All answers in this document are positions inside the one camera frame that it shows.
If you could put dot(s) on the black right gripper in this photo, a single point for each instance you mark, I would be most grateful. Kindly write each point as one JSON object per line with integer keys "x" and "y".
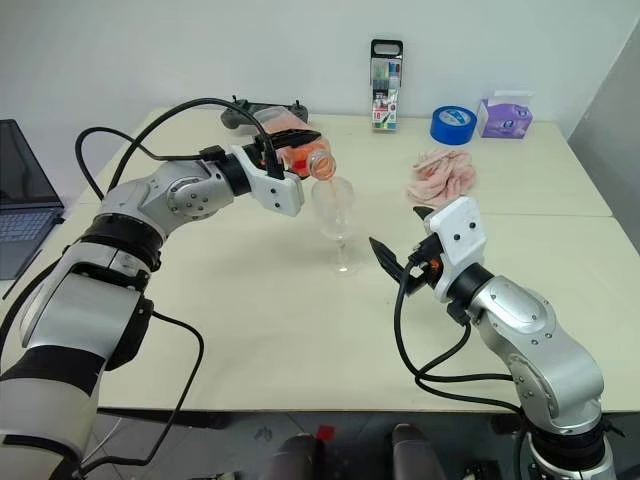
{"x": 420, "y": 282}

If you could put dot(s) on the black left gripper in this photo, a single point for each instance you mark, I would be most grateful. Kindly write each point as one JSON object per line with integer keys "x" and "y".
{"x": 280, "y": 157}

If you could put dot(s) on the bottle with orange liquid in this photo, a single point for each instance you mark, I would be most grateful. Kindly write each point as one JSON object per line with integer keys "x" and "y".
{"x": 321, "y": 161}

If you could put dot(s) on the clear wine glass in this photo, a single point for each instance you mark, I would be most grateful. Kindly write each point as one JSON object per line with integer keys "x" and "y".
{"x": 332, "y": 220}

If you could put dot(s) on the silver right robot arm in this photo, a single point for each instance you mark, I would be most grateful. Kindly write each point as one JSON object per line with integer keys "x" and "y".
{"x": 540, "y": 330}

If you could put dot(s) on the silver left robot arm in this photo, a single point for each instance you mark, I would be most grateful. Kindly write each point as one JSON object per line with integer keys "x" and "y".
{"x": 190, "y": 195}

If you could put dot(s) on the pink crumpled cloth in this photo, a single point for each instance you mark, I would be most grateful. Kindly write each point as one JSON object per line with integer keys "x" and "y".
{"x": 445, "y": 175}

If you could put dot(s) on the grey handheld controller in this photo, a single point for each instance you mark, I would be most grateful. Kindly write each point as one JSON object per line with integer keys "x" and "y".
{"x": 235, "y": 120}

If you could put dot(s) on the marker pen pack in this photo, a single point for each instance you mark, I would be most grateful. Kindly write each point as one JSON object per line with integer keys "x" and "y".
{"x": 385, "y": 115}

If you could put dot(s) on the blue tape roll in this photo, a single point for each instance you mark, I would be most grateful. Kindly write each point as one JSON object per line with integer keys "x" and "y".
{"x": 440, "y": 132}

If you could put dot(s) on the purple tissue box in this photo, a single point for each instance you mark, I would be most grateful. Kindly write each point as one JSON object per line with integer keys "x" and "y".
{"x": 502, "y": 125}

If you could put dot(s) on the small red object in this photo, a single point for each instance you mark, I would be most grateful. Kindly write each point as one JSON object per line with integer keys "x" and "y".
{"x": 326, "y": 434}

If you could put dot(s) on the dark rounded shape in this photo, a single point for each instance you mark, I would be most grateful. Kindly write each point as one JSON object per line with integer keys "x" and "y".
{"x": 412, "y": 455}
{"x": 295, "y": 460}

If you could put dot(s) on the dark open laptop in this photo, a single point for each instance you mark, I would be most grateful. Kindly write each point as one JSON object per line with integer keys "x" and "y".
{"x": 25, "y": 165}

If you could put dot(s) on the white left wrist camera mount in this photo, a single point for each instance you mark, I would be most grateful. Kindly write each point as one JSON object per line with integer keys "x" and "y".
{"x": 275, "y": 192}

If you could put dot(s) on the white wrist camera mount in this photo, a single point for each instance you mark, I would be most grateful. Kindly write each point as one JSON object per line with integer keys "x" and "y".
{"x": 275, "y": 192}
{"x": 460, "y": 235}

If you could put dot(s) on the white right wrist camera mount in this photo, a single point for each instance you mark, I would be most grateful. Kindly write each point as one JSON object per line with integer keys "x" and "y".
{"x": 460, "y": 235}

